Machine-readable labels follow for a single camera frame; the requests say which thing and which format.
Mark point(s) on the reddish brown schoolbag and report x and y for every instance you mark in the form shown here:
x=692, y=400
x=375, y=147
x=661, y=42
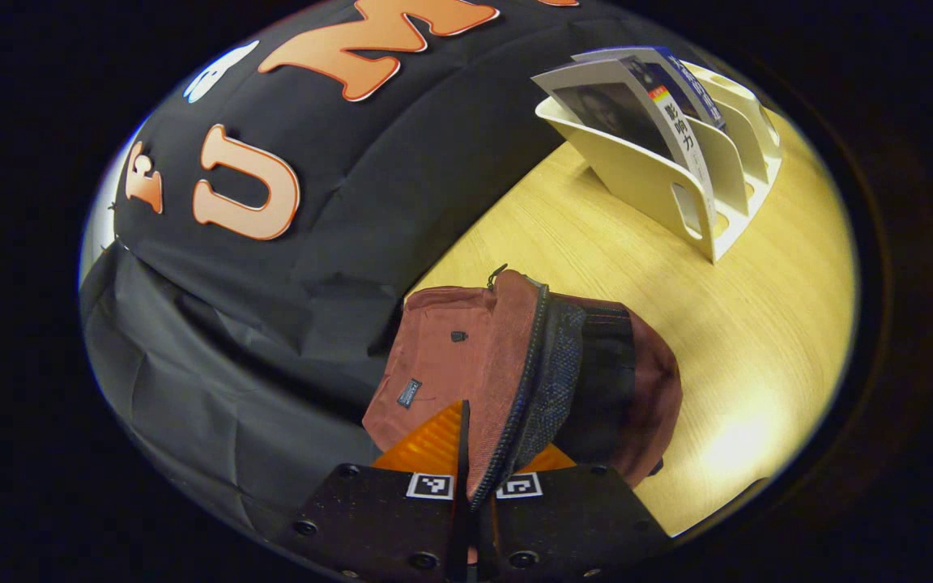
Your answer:
x=466, y=356

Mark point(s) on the blue cover book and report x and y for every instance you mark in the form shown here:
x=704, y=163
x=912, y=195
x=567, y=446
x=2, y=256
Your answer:
x=689, y=81

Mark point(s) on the white portrait cover book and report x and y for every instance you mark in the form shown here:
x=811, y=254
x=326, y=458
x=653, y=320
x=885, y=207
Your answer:
x=612, y=105

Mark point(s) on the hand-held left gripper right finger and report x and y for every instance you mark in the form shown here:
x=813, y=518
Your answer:
x=572, y=518

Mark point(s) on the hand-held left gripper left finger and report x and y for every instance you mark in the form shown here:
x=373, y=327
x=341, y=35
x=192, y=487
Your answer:
x=462, y=453

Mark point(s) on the white bookshelf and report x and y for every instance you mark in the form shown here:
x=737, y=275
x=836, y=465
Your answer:
x=661, y=194

